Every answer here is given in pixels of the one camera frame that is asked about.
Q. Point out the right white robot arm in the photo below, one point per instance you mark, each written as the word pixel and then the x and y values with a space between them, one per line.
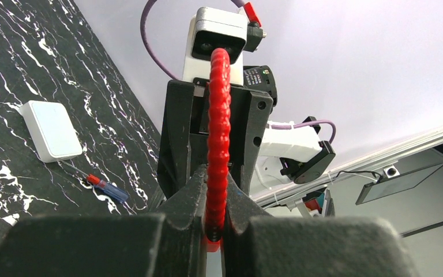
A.
pixel 262 153

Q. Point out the white rectangular box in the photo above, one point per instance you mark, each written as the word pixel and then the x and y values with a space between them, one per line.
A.
pixel 51 130

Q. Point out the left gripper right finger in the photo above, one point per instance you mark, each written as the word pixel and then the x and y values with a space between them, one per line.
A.
pixel 255 243

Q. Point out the black monitor outside enclosure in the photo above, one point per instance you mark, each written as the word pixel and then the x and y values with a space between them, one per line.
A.
pixel 393 185

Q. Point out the blue red screwdriver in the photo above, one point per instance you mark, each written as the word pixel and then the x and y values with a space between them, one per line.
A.
pixel 106 187

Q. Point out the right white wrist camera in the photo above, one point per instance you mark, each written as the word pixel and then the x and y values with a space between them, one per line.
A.
pixel 212 28

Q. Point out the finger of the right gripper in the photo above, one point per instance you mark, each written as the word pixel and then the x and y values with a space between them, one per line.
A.
pixel 250 110
pixel 183 144

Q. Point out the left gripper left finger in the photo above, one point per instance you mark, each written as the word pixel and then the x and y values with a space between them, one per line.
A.
pixel 169 241

